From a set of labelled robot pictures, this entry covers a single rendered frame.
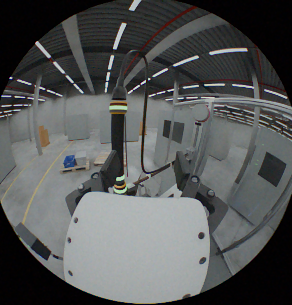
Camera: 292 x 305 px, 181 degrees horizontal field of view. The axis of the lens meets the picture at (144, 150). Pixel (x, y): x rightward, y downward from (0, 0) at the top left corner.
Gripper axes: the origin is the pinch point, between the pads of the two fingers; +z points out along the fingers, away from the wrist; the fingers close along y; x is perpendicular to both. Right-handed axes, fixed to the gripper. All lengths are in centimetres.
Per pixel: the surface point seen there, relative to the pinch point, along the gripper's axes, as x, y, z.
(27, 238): -30, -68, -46
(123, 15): 373, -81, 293
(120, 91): 9.3, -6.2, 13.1
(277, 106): 20, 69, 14
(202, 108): -1, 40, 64
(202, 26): 218, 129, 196
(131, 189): -21.4, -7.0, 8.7
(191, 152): -32, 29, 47
